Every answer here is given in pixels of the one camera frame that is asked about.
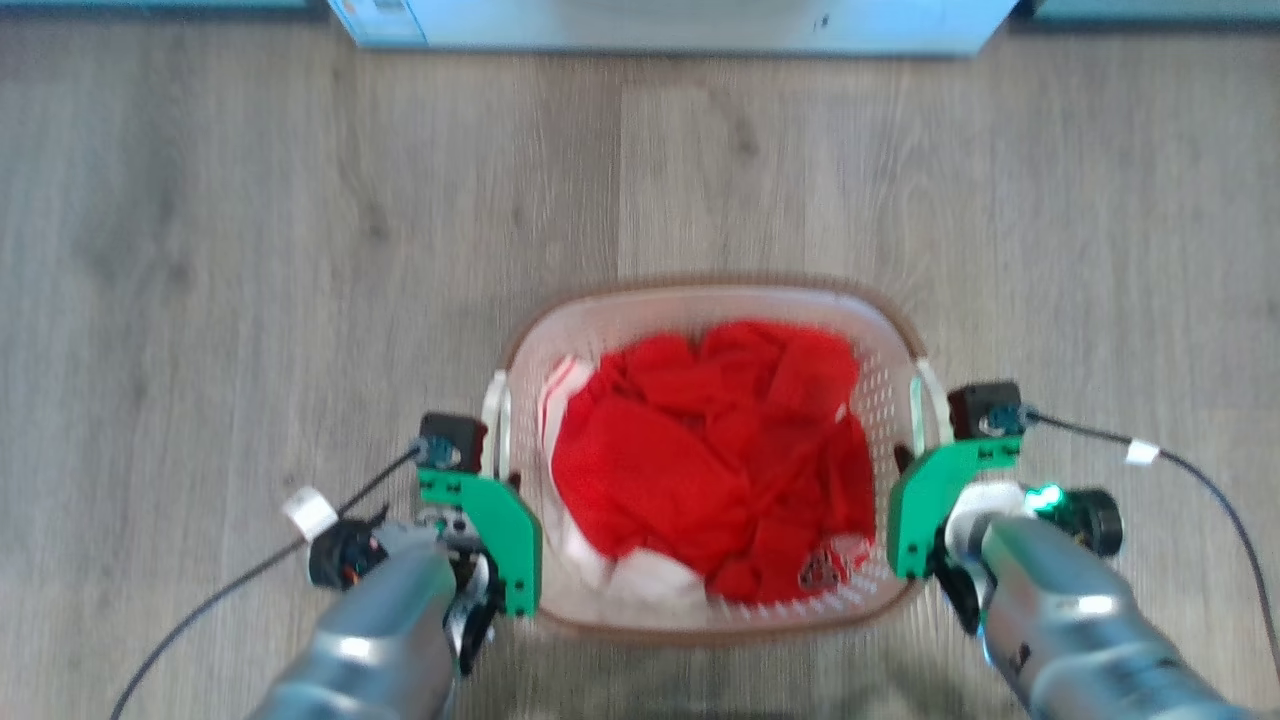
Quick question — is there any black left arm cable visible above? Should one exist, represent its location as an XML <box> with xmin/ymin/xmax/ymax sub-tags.
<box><xmin>108</xmin><ymin>445</ymin><xmax>423</xmax><ymax>720</ymax></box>

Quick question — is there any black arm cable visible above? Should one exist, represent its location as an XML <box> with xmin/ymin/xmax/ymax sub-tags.
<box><xmin>108</xmin><ymin>445</ymin><xmax>423</xmax><ymax>720</ymax></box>
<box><xmin>1022</xmin><ymin>410</ymin><xmax>1280</xmax><ymax>683</ymax></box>

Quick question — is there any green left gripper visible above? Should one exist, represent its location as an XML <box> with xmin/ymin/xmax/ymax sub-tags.
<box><xmin>417</xmin><ymin>467</ymin><xmax>544</xmax><ymax>618</ymax></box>

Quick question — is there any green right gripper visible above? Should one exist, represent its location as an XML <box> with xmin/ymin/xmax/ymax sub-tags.
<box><xmin>887</xmin><ymin>436</ymin><xmax>1024</xmax><ymax>582</ymax></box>

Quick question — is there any sticker label on washing machine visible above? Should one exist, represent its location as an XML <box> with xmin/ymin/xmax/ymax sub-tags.
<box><xmin>328</xmin><ymin>0</ymin><xmax>428</xmax><ymax>47</ymax></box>

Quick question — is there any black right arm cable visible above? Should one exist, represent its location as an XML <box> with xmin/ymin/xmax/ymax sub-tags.
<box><xmin>1022</xmin><ymin>410</ymin><xmax>1280</xmax><ymax>683</ymax></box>

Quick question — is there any white tag on left cable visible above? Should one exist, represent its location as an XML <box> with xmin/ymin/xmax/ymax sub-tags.
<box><xmin>282</xmin><ymin>486</ymin><xmax>340</xmax><ymax>542</ymax></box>

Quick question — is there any pink laundry basket brown rim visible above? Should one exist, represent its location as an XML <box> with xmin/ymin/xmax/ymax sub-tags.
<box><xmin>483</xmin><ymin>275</ymin><xmax>952</xmax><ymax>642</ymax></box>

